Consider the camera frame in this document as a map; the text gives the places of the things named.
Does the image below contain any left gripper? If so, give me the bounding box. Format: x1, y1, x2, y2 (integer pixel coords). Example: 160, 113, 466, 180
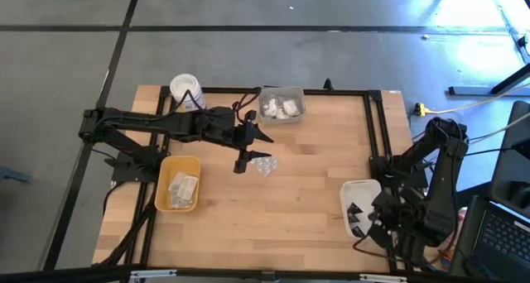
200, 106, 275, 175

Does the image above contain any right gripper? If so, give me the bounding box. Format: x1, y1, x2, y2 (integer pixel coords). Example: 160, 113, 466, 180
368, 189, 420, 249

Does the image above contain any grey plastic bin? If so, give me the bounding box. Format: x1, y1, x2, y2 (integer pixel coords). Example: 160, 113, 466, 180
256, 86, 306, 125

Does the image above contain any white plastic bin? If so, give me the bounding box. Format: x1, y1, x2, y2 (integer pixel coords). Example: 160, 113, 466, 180
339, 179, 384, 239

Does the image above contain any yellow plastic bin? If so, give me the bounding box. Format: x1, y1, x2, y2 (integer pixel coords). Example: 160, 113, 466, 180
155, 155, 202, 213

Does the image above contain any silver aluminium bar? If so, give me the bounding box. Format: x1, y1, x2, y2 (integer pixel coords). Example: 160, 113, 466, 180
129, 269, 178, 281
359, 273, 409, 283

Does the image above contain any white disinfecting wipes canister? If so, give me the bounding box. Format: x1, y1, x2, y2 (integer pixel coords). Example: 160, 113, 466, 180
169, 73, 207, 113

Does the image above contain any black desk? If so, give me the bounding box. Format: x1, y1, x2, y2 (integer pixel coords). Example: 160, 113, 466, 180
455, 181, 494, 212

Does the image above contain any black laptop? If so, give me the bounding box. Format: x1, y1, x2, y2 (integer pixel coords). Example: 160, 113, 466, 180
449, 194, 530, 283

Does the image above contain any black monitor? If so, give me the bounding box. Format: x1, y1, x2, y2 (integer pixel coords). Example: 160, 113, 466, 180
489, 99, 530, 220

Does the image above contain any grey floor object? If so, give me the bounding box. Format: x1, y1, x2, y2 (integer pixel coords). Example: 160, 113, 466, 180
0, 165, 33, 185

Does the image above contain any black aluminium table frame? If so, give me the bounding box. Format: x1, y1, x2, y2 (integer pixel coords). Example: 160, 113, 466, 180
93, 78, 442, 283

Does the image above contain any yellow power cord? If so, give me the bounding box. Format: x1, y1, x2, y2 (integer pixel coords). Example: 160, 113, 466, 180
415, 82, 530, 118

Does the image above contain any dark metal desk frame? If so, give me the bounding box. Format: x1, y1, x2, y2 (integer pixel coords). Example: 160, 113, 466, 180
448, 61, 530, 97

